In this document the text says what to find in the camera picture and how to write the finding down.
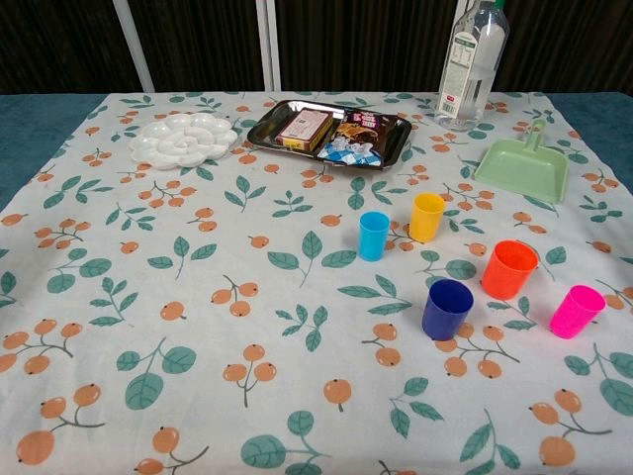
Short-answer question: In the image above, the light blue plastic cup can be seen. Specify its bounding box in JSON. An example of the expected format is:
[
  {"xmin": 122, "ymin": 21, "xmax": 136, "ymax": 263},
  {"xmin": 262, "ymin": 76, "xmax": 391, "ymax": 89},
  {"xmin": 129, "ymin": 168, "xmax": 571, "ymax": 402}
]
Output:
[{"xmin": 358, "ymin": 211, "xmax": 391, "ymax": 262}]

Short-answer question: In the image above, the yellow plastic cup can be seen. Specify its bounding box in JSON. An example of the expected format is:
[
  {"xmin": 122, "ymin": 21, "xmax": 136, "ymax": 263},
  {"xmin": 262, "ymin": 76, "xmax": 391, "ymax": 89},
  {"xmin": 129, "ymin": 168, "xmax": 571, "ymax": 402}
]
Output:
[{"xmin": 408, "ymin": 192, "xmax": 448, "ymax": 243}]

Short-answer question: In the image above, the dark blue plastic cup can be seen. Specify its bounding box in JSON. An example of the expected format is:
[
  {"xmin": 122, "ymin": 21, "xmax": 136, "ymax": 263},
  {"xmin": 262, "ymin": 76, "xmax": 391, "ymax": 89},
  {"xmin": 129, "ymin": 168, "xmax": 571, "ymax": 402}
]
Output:
[{"xmin": 421, "ymin": 278, "xmax": 475, "ymax": 342}]

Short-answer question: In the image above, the pink plastic cup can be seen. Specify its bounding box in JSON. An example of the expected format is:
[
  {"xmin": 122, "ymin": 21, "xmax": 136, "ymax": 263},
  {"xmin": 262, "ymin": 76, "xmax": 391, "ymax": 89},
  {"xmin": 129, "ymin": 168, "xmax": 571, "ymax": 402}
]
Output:
[{"xmin": 549, "ymin": 284, "xmax": 607, "ymax": 340}]

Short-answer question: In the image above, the large orange plastic cup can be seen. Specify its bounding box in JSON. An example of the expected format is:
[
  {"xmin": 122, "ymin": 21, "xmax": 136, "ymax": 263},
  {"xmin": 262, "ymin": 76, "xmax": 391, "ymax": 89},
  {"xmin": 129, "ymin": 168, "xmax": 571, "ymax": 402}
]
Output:
[{"xmin": 481, "ymin": 239, "xmax": 539, "ymax": 301}]

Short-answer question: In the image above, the blue white checkered packet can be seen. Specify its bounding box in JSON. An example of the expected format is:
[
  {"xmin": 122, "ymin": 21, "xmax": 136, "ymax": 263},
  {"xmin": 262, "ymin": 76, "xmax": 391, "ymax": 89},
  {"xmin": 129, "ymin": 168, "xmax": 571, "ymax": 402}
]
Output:
[{"xmin": 316, "ymin": 137, "xmax": 385, "ymax": 169}]

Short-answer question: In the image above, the floral leaf fruit tablecloth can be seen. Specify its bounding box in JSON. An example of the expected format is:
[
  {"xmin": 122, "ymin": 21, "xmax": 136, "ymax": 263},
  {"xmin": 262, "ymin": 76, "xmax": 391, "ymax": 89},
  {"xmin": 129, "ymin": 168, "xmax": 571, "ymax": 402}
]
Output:
[{"xmin": 0, "ymin": 91, "xmax": 633, "ymax": 475}]

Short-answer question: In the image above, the pink snack box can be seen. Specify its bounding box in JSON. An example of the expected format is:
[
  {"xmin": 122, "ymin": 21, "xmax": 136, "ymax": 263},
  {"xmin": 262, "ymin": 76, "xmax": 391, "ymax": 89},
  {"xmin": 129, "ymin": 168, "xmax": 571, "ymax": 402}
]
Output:
[{"xmin": 275, "ymin": 108, "xmax": 333, "ymax": 150}]

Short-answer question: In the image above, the brown chocolate snack packet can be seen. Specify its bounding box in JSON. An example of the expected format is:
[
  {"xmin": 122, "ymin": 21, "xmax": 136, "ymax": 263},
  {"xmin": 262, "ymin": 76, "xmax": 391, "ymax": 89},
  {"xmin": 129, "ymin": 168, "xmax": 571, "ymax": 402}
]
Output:
[{"xmin": 331, "ymin": 109, "xmax": 397, "ymax": 154}]

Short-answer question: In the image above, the black metal tray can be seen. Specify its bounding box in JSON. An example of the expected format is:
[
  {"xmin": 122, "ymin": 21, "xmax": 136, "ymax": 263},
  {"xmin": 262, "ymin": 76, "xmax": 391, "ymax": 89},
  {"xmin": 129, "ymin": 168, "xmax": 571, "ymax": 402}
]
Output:
[{"xmin": 246, "ymin": 99, "xmax": 413, "ymax": 172}]

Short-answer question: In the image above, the white flower paint palette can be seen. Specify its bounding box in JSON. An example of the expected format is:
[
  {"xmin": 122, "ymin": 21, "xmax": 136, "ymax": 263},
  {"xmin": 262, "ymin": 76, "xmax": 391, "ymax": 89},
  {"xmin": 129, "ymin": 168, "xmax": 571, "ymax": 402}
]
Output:
[{"xmin": 129, "ymin": 112, "xmax": 239, "ymax": 172}]

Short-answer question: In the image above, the green plastic dustpan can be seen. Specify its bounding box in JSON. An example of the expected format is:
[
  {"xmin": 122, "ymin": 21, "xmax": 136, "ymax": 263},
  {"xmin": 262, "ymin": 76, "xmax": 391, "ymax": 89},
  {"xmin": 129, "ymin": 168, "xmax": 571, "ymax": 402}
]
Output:
[{"xmin": 473, "ymin": 118, "xmax": 570, "ymax": 204}]

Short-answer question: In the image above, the clear plastic bottle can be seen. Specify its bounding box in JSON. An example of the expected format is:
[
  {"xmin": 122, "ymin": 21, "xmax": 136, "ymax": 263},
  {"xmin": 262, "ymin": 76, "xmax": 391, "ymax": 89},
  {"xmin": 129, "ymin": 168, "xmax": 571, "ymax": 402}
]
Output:
[{"xmin": 433, "ymin": 0, "xmax": 511, "ymax": 133}]

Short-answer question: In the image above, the white double frame post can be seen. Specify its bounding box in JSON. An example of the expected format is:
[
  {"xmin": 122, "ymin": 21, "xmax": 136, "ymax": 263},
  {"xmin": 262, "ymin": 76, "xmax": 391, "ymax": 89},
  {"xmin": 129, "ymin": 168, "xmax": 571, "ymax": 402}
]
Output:
[{"xmin": 255, "ymin": 0, "xmax": 283, "ymax": 92}]

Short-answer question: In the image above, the white slanted frame post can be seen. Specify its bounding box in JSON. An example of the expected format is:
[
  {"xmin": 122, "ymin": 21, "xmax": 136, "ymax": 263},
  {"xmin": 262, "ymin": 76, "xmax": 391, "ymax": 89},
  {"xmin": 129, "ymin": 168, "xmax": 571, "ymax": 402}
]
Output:
[{"xmin": 112, "ymin": 0, "xmax": 155, "ymax": 93}]

